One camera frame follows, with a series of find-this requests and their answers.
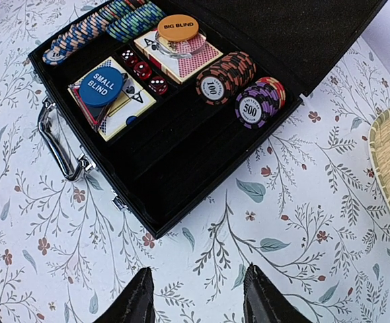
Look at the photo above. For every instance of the blue small blind button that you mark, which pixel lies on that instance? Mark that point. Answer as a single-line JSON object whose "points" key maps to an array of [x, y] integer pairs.
{"points": [[101, 86]]}

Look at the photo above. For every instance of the clear plastic disc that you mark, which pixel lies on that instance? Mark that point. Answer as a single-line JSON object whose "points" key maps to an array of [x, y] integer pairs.
{"points": [[183, 49]]}

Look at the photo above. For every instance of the red dice pair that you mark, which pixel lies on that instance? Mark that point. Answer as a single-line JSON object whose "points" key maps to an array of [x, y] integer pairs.
{"points": [[156, 83]]}

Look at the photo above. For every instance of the green chip row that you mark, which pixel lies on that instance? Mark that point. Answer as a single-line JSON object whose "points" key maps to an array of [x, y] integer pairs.
{"points": [[136, 23]]}

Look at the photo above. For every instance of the dark chip stack 100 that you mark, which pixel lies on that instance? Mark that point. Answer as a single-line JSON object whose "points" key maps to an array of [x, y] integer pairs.
{"points": [[224, 78]]}

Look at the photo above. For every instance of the black poker case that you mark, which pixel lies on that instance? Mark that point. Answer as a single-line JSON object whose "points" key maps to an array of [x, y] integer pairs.
{"points": [[163, 163]]}

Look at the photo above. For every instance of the red die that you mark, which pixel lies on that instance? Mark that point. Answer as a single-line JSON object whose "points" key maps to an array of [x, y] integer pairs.
{"points": [[129, 57]]}

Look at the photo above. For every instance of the blue card deck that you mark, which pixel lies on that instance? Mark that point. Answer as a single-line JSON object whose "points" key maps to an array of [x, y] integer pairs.
{"points": [[139, 101]]}

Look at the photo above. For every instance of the dark chip stack 500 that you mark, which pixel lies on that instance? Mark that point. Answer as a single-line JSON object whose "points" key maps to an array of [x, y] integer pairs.
{"points": [[259, 102]]}

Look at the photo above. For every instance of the blue chip row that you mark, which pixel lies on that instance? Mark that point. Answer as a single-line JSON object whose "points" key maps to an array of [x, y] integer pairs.
{"points": [[92, 26]]}

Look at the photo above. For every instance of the black triangle card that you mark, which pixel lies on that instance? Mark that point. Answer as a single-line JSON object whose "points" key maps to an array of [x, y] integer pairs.
{"points": [[96, 116]]}

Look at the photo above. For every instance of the red card deck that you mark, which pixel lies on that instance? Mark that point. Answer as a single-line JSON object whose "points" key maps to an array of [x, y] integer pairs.
{"points": [[178, 60]]}

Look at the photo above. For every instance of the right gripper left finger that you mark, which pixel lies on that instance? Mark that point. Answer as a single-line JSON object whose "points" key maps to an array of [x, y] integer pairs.
{"points": [[135, 304]]}

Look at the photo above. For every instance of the orange big blind button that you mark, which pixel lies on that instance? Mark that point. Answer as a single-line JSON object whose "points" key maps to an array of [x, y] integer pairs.
{"points": [[178, 27]]}

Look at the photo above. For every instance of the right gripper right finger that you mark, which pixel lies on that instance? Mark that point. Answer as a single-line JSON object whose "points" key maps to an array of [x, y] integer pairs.
{"points": [[263, 302]]}

